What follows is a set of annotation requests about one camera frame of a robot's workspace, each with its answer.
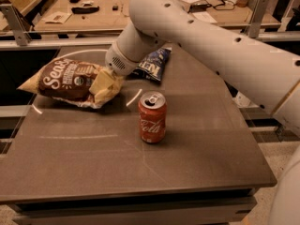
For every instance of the right metal rail bracket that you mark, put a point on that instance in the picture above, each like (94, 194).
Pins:
(254, 26)

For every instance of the white paper sheet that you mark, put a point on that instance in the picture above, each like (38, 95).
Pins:
(205, 17)

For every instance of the red coke can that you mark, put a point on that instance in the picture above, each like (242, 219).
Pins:
(152, 108)

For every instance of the metal rail bracket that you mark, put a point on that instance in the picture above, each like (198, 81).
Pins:
(254, 26)
(17, 24)

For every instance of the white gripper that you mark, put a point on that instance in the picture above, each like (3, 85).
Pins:
(114, 62)

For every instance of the small black object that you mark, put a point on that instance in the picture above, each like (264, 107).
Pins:
(115, 7)

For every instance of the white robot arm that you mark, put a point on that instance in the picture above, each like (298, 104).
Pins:
(268, 76)

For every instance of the left metal rail bracket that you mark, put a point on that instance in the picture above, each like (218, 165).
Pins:
(17, 24)

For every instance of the black power adapter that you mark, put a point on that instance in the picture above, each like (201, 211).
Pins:
(197, 7)

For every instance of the blue chip bag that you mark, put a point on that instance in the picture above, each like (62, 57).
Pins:
(153, 65)

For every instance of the background wooden desk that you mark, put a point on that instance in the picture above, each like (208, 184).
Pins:
(230, 17)

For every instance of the black device on desk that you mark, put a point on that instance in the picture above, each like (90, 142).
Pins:
(84, 10)

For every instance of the clear plastic bottle left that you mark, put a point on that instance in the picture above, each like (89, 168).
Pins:
(241, 100)

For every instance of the white paper note left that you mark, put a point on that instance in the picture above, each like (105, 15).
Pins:
(57, 17)

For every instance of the brown chip bag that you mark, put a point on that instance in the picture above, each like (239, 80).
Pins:
(69, 81)

